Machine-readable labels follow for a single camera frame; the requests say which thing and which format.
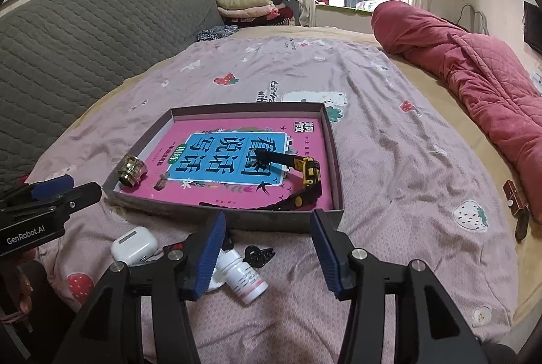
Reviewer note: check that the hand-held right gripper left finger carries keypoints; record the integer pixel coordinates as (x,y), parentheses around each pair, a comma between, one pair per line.
(209,258)

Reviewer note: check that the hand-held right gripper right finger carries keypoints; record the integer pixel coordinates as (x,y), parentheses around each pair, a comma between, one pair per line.
(326,254)

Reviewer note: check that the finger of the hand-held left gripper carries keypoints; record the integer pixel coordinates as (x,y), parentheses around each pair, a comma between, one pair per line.
(55,185)
(84,194)

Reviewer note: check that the white bottle cap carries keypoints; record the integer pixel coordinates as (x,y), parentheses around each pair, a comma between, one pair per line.
(217,284)

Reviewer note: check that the red and black lighter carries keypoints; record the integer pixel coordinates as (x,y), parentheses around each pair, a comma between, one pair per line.
(172,248)

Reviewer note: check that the white pill bottle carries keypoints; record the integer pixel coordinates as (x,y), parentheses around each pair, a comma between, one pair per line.
(245,279)

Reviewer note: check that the black hair clip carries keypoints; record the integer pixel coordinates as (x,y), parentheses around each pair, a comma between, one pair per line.
(256,256)

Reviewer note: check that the shallow grey cardboard box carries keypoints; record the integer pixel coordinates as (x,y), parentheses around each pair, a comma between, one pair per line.
(262,220)

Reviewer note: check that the white earbuds case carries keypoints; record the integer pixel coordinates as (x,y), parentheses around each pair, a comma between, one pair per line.
(131,243)

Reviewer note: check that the person's left hand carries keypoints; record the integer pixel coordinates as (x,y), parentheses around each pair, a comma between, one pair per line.
(20,290)

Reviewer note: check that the pink and blue book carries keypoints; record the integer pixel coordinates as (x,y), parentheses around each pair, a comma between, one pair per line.
(178,194)

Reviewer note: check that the yellow and black watch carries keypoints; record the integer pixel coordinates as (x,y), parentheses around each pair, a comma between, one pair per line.
(311,173)

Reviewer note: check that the pink strawberry print bedsheet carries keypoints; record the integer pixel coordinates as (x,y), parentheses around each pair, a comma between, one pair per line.
(381,135)

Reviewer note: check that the grey quilted headboard cover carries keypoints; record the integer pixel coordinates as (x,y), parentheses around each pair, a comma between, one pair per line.
(84,50)

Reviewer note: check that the small brown box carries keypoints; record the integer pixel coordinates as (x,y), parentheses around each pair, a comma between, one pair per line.
(514,194)

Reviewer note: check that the small black object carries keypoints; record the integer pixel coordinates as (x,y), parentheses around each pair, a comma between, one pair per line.
(521,225)

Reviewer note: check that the dark patterned cloth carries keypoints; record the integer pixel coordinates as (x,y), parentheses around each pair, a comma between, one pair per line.
(216,33)

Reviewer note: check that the red quilted blanket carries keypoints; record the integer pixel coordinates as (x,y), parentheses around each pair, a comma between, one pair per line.
(465,63)

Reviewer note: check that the pink folded cloth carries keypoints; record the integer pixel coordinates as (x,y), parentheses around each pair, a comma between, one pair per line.
(250,12)

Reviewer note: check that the beige folded cloth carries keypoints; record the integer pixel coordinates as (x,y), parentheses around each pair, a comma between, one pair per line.
(243,1)

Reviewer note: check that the dark clothes pile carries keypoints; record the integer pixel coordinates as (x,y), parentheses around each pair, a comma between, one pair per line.
(279,4)

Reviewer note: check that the black wall television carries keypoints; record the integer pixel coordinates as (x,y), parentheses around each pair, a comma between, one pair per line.
(533,25)

